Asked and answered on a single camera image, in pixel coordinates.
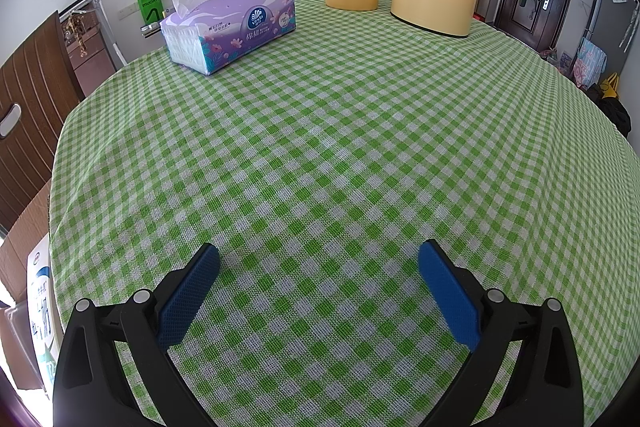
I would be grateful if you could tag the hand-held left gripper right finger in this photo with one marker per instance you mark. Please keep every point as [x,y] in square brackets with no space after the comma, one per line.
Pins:
[450,297]

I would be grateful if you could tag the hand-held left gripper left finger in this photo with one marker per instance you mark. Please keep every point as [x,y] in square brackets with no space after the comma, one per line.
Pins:
[190,292]

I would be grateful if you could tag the white milk carton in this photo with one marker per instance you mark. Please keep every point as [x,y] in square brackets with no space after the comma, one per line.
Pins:
[42,307]

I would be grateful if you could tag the brown cardboard box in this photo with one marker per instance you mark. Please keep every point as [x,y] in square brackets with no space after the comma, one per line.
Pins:
[20,247]

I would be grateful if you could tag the green checked tablecloth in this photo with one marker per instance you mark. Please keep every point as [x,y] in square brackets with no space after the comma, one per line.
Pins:
[325,132]

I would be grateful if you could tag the brown wooden chair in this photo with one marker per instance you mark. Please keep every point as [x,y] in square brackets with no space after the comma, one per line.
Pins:
[35,107]

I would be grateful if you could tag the black bag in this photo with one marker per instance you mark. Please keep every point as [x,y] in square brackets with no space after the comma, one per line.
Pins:
[612,112]

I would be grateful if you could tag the brown drawer cabinet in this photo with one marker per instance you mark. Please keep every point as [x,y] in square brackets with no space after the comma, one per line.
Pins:
[92,57]

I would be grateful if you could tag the pink red bag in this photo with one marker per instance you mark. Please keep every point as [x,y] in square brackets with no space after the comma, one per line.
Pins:
[552,56]

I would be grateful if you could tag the purple tissue pack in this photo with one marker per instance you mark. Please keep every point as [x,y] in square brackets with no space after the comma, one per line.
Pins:
[240,27]

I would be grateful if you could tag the pastel gift bag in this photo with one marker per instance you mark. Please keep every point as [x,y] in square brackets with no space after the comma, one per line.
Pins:
[590,62]

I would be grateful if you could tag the small red floor item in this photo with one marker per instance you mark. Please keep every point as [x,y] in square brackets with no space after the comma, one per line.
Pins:
[480,17]

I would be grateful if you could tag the green shopping bag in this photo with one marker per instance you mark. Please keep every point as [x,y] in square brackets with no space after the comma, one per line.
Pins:
[149,9]

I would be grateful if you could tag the grey refrigerator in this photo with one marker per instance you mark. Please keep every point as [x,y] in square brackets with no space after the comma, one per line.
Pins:
[607,27]

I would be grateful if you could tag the white folded umbrella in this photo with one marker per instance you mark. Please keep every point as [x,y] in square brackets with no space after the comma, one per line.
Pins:
[631,27]

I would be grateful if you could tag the chrome wall rack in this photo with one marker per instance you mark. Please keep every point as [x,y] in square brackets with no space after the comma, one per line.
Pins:
[150,29]

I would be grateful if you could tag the white wall socket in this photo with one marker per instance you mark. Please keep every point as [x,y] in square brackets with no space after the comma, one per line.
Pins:
[127,11]

